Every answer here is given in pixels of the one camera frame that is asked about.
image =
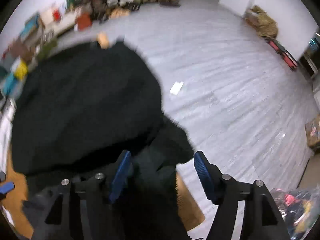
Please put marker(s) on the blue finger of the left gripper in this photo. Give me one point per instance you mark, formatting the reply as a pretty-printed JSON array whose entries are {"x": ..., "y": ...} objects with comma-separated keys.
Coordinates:
[{"x": 5, "y": 187}]

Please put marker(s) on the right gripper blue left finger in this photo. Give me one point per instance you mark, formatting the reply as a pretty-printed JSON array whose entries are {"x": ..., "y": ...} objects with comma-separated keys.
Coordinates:
[{"x": 61, "y": 218}]

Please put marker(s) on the black knit sweater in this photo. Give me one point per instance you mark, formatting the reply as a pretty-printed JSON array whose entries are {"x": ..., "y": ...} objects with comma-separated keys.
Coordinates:
[{"x": 78, "y": 111}]

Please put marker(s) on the clear bag of clothes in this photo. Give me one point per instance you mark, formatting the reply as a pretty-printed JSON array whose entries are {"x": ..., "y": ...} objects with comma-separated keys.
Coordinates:
[{"x": 299, "y": 209}]

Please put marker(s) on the white paper on floor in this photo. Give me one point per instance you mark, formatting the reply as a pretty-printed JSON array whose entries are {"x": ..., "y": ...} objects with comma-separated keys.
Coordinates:
[{"x": 176, "y": 88}]

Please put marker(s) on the teal storage box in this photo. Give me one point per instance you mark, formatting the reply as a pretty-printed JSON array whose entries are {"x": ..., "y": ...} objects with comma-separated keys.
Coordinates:
[{"x": 9, "y": 84}]

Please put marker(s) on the yellow shopping bag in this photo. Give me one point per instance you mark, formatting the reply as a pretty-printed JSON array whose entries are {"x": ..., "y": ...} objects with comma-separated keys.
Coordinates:
[{"x": 21, "y": 70}]

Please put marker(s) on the cardboard box at right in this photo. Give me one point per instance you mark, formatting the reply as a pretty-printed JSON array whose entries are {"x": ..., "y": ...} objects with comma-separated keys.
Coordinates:
[{"x": 313, "y": 134}]

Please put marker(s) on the red case on floor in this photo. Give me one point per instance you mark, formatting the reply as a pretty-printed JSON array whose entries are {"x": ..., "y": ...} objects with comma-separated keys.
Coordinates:
[{"x": 285, "y": 55}]

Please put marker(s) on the orange paper bag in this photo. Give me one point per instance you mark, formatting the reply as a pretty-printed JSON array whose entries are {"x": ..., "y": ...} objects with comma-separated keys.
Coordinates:
[{"x": 83, "y": 22}]

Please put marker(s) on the white low shelf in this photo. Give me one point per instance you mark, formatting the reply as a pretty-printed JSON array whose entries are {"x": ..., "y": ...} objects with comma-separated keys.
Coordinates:
[{"x": 53, "y": 19}]

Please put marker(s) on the tan bundle by wall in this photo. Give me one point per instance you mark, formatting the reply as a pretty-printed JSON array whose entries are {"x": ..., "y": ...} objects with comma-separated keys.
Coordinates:
[{"x": 263, "y": 24}]

